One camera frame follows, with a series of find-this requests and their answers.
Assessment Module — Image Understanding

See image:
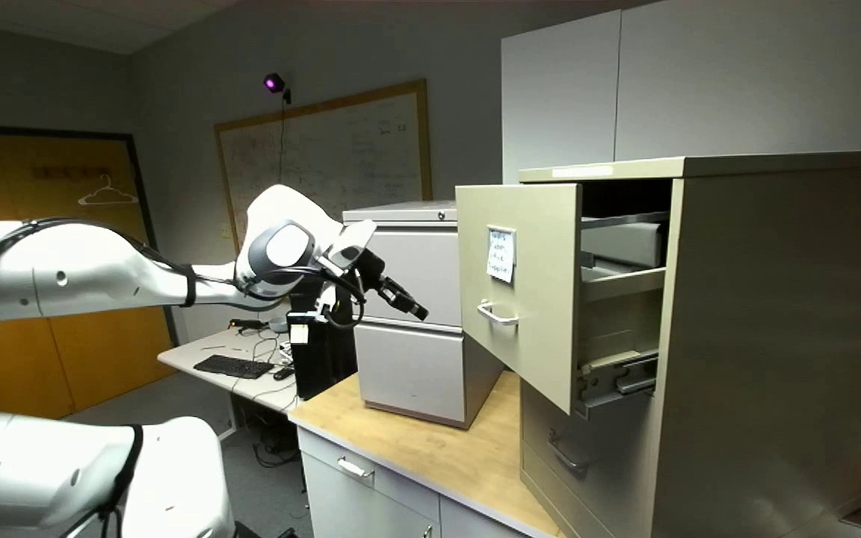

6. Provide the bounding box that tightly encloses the grey cabinet drawer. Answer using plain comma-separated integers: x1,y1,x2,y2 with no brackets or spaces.
354,321,467,424
359,224,466,330

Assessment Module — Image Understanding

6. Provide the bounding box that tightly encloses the grey file cabinet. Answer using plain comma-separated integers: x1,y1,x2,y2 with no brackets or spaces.
342,200,507,431

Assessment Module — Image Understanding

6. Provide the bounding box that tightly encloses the beige open cabinet drawer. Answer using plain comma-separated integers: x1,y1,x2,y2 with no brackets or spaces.
455,179,674,419

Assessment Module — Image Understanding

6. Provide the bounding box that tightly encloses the white counter drawer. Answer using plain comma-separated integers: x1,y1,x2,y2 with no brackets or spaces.
297,427,442,518

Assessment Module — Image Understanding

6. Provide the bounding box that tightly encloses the beige closed cabinet drawer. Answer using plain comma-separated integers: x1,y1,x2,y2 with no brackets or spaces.
519,377,660,538

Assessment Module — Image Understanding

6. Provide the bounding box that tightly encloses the beige file cabinet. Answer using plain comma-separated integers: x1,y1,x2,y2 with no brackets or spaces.
455,149,861,538

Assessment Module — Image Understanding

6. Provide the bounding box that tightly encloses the black computer tower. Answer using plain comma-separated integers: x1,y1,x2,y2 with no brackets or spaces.
287,287,361,402

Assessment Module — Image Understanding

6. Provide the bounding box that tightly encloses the white paper note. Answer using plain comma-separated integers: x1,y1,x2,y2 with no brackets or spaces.
486,226,517,285

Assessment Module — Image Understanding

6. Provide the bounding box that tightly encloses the black keyboard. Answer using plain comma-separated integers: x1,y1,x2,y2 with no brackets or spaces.
192,354,277,380

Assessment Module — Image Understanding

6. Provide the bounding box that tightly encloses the white desk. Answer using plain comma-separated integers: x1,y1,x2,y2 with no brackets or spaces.
156,327,302,416

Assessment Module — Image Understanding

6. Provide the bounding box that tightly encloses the white clothes hanger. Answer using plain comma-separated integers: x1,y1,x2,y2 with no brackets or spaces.
77,173,141,207

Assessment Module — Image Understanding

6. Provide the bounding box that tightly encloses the orange door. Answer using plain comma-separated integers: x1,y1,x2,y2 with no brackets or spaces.
0,123,179,421

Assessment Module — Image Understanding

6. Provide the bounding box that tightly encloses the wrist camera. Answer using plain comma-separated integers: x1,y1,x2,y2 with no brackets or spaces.
330,219,378,270

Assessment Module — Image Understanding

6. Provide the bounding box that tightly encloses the whiteboard with wooden frame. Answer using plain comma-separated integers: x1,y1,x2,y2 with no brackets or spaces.
213,78,433,253

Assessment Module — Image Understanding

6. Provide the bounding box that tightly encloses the silver drawer handle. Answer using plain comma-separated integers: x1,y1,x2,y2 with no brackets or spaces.
477,300,519,327

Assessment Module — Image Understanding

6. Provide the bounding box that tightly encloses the tangle of black cables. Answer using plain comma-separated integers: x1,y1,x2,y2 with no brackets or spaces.
249,415,303,470

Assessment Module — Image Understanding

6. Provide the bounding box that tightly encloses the camera on mount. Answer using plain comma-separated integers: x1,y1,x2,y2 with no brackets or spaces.
263,72,294,106

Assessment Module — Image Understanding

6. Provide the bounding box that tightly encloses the dark drawer handle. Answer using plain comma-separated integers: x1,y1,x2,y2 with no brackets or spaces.
547,429,590,477

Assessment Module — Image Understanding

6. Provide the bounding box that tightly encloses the white wall cabinet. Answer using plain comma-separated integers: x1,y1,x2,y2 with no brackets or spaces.
501,0,861,185

